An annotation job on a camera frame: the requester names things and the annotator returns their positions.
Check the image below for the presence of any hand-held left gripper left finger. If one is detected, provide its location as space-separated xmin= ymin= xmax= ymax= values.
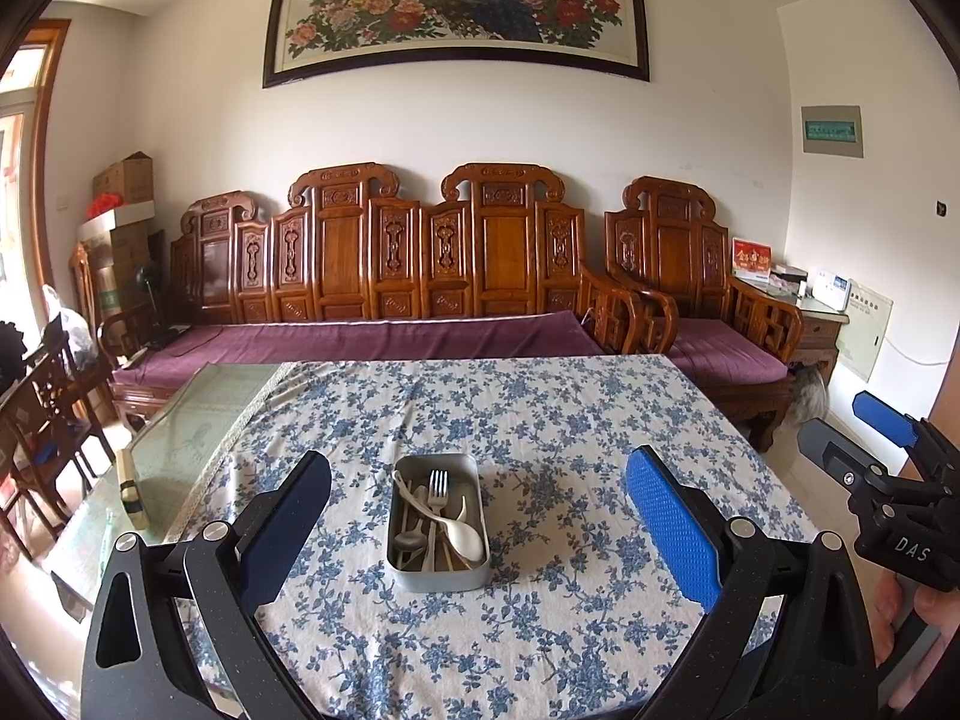
xmin=81 ymin=450 xmax=332 ymax=720

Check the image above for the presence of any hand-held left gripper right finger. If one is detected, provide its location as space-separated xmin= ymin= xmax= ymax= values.
xmin=626 ymin=446 xmax=878 ymax=720

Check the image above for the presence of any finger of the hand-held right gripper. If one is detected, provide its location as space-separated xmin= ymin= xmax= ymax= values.
xmin=851 ymin=390 xmax=960 ymax=458
xmin=796 ymin=418 xmax=912 ymax=500

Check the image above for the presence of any metal spoon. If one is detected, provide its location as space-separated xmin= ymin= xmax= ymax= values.
xmin=395 ymin=487 xmax=428 ymax=552

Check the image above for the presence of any white plastic spoon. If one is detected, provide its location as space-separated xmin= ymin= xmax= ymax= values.
xmin=393 ymin=469 xmax=458 ymax=541

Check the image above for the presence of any rectangular metal tin box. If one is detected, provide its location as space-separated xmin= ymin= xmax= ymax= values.
xmin=386 ymin=454 xmax=492 ymax=595

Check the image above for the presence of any metal fork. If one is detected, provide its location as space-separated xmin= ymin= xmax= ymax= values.
xmin=426 ymin=469 xmax=451 ymax=575

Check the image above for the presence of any white ceramic spoon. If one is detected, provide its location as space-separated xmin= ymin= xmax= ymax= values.
xmin=439 ymin=495 xmax=485 ymax=563

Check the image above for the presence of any person's right hand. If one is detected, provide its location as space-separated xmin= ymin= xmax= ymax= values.
xmin=874 ymin=576 xmax=960 ymax=672

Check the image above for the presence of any grey plastic bag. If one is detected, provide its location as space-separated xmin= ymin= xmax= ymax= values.
xmin=791 ymin=367 xmax=830 ymax=421

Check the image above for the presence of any wooden side table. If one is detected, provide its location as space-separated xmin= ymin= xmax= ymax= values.
xmin=731 ymin=274 xmax=850 ymax=383

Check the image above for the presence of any white tabletop device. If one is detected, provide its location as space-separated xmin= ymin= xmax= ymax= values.
xmin=814 ymin=270 xmax=854 ymax=310

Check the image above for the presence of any purple armchair cushion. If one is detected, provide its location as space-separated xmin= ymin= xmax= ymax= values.
xmin=666 ymin=319 xmax=788 ymax=383

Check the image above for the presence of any blue floral tablecloth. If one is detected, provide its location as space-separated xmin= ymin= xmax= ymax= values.
xmin=166 ymin=354 xmax=818 ymax=720

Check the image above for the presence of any wooden block black band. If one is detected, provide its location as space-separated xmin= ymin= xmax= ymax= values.
xmin=114 ymin=448 xmax=151 ymax=530

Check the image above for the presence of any red desk calendar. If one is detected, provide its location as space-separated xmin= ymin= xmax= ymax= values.
xmin=731 ymin=238 xmax=772 ymax=276

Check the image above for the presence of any long purple bench cushion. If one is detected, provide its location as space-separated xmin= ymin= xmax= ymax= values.
xmin=112 ymin=310 xmax=607 ymax=397

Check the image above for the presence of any carved wooden armchair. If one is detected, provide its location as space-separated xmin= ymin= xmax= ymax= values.
xmin=604 ymin=176 xmax=805 ymax=452

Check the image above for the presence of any dark carved wooden chair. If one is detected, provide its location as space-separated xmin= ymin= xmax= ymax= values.
xmin=0 ymin=311 xmax=113 ymax=563

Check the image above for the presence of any carved wooden sofa bench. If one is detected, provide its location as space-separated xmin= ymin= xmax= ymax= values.
xmin=97 ymin=161 xmax=680 ymax=421

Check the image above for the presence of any black desk fan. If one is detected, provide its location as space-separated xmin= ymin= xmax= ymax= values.
xmin=135 ymin=261 xmax=188 ymax=350

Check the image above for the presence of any white plastic bag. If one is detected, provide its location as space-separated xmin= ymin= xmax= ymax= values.
xmin=41 ymin=283 xmax=98 ymax=368

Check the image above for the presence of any tall brown cardboard box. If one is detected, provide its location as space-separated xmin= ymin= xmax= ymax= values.
xmin=79 ymin=225 xmax=162 ymax=316

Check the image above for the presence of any tall wooden chair back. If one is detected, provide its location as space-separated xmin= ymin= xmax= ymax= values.
xmin=69 ymin=240 xmax=113 ymax=361

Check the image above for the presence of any white cardboard box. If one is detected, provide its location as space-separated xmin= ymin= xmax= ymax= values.
xmin=77 ymin=202 xmax=155 ymax=241

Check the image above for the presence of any framed peacock flower painting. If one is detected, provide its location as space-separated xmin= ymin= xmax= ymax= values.
xmin=262 ymin=0 xmax=650 ymax=89

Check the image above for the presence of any white cable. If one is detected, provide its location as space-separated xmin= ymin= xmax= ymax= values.
xmin=881 ymin=334 xmax=950 ymax=370

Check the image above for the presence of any white wall panel cover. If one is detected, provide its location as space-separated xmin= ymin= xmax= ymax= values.
xmin=835 ymin=279 xmax=893 ymax=383

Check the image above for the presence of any grey wall electrical panel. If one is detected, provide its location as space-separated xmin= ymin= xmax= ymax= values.
xmin=801 ymin=105 xmax=863 ymax=158

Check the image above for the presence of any wooden window frame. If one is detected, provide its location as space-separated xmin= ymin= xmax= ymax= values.
xmin=0 ymin=19 xmax=72 ymax=346

